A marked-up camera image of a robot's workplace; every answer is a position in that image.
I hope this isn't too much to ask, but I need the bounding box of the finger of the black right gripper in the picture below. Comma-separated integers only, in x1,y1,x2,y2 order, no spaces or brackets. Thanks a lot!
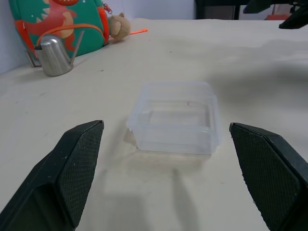
243,0,293,14
279,4,308,30

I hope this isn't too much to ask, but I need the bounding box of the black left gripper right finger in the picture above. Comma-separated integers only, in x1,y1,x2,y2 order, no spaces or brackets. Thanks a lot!
229,122,308,231

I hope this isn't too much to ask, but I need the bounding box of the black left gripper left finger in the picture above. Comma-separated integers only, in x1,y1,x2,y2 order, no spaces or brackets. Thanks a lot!
0,119,105,231

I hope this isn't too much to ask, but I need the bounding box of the clear plastic container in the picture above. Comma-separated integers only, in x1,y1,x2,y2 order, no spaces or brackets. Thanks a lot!
126,81,222,155

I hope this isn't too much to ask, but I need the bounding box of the silver metal watering can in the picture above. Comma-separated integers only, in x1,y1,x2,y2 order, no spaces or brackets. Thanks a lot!
25,30,85,77

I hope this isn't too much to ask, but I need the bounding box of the brown plush bear toy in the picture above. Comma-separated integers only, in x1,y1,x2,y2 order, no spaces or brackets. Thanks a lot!
107,12,132,41

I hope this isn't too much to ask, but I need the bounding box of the green dinosaur backpack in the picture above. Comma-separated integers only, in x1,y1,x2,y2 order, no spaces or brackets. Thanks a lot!
8,0,114,61

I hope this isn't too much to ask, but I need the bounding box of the black furniture frame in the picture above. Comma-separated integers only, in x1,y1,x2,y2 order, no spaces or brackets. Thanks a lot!
194,0,293,21

